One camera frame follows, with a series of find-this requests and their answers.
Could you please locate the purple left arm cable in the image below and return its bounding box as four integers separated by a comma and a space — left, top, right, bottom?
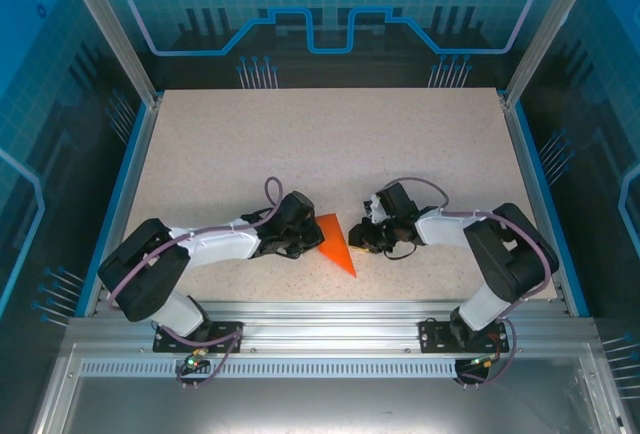
107, 176, 284, 390

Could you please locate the thin black right gripper cable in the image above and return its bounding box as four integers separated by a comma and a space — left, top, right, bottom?
383, 240, 420, 261

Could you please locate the aluminium front frame rail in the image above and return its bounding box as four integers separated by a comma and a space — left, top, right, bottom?
67, 298, 599, 355

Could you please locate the aluminium side rail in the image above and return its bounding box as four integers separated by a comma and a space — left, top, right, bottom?
499, 96, 571, 318
94, 96, 164, 318

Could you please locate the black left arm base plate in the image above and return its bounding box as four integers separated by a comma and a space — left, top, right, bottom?
152, 320, 245, 355

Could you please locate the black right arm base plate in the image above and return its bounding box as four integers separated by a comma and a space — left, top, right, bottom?
418, 317, 509, 355

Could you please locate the perforated metal cable tray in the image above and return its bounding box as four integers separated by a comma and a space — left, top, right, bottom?
79, 359, 464, 379

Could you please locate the small connector with green light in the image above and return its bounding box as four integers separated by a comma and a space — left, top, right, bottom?
182, 348, 211, 374
467, 353, 504, 370

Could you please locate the grey metal bottom panel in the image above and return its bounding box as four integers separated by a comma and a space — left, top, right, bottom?
29, 343, 634, 434

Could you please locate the aluminium frame post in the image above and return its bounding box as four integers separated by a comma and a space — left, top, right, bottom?
55, 0, 164, 108
501, 0, 604, 108

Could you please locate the blue side rail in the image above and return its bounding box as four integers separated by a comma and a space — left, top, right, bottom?
509, 102, 589, 318
82, 102, 154, 318

